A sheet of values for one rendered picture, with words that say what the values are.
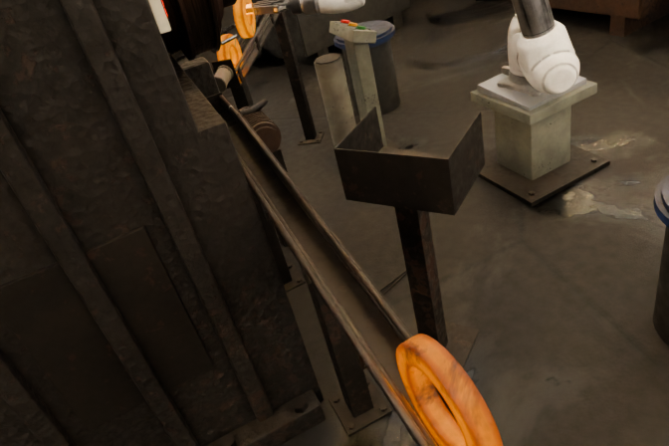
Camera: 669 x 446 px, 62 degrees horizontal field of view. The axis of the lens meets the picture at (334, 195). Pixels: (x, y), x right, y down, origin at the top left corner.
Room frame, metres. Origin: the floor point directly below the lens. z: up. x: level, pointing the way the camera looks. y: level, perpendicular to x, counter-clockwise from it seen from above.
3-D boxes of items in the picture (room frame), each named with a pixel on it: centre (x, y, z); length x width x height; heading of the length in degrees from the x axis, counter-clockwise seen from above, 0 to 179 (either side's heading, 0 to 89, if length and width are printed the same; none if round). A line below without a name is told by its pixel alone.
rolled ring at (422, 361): (0.44, -0.07, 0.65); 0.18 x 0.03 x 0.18; 20
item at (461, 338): (1.07, -0.19, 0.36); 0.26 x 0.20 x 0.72; 52
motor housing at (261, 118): (1.83, 0.22, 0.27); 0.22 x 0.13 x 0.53; 17
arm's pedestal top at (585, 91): (1.86, -0.82, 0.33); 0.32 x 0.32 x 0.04; 20
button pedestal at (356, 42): (2.35, -0.25, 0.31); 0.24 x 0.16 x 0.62; 17
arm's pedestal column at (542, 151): (1.86, -0.82, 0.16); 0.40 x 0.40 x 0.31; 20
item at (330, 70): (2.26, -0.11, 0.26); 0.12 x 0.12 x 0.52
